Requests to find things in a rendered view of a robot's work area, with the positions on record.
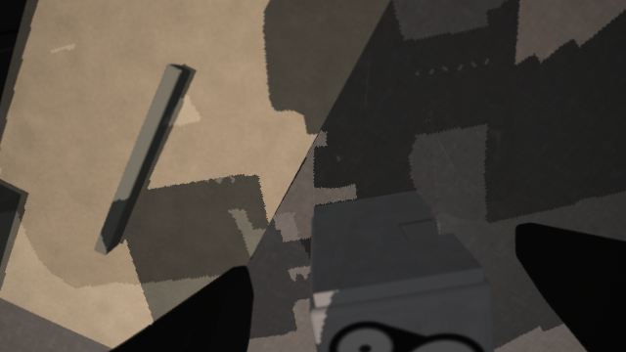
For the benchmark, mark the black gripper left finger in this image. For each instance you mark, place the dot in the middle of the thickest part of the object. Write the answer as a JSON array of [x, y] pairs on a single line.
[[217, 318]]

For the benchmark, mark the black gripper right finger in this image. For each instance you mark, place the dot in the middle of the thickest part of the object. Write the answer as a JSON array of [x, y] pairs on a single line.
[[582, 277]]

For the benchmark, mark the tan flat slab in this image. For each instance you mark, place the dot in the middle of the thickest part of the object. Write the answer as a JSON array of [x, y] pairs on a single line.
[[145, 145]]

